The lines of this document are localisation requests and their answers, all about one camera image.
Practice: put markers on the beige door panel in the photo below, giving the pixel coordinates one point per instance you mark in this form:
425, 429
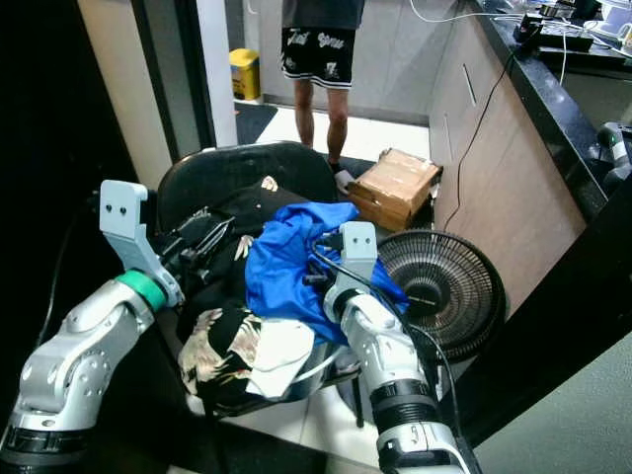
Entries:
123, 89

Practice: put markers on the white door frame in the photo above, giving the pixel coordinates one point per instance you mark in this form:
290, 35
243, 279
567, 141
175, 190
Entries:
215, 69

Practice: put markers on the black device on counter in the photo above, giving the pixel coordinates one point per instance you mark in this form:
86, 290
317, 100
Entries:
548, 30

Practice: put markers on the person in black shorts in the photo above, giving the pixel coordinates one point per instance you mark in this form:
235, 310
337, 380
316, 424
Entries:
318, 49

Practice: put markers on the black floral print garment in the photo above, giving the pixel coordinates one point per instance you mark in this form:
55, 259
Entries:
212, 348

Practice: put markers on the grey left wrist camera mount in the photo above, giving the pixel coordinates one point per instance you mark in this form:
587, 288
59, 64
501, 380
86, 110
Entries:
123, 222

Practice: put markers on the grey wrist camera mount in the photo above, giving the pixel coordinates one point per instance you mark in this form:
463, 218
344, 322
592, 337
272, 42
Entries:
123, 222
357, 247

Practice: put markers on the black floor mat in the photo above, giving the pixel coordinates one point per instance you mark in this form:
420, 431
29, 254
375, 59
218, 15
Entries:
257, 120

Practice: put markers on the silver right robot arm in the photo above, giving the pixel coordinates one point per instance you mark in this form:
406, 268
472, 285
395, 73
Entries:
395, 365

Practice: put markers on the brown cardboard box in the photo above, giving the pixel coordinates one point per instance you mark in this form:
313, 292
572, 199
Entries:
395, 186

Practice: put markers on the white garment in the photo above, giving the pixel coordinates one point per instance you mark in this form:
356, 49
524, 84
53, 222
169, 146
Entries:
276, 357

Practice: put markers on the beige wooden cabinet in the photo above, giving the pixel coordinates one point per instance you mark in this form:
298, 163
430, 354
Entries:
513, 178

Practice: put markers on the black chair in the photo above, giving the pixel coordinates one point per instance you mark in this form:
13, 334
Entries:
237, 163

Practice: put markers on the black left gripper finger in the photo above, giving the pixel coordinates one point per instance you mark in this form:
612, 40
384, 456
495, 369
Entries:
215, 255
209, 237

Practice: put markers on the black countertop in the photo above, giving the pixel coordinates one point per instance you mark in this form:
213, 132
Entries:
558, 118

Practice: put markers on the yellow bin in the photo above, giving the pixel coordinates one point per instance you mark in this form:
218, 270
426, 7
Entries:
244, 74

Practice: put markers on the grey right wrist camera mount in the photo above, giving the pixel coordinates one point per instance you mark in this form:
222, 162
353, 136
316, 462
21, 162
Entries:
357, 247

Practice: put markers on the blue garment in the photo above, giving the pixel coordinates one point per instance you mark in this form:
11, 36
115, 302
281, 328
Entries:
281, 262

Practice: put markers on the black electric fan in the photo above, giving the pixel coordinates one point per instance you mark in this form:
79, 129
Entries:
449, 286

